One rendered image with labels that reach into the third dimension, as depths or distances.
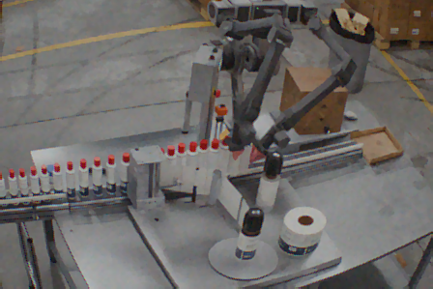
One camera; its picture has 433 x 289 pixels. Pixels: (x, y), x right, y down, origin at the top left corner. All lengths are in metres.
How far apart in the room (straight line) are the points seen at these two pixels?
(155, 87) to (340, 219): 2.68
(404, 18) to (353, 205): 3.83
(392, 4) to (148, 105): 2.72
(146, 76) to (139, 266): 3.06
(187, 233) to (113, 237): 0.35
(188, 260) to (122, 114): 2.57
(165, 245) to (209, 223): 0.27
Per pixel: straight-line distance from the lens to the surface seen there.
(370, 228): 3.82
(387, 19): 7.32
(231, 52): 4.75
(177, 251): 3.43
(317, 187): 4.00
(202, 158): 3.77
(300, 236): 3.41
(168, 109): 5.90
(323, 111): 4.28
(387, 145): 4.46
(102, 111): 5.83
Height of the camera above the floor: 3.23
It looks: 34 degrees down
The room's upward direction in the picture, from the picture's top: 8 degrees clockwise
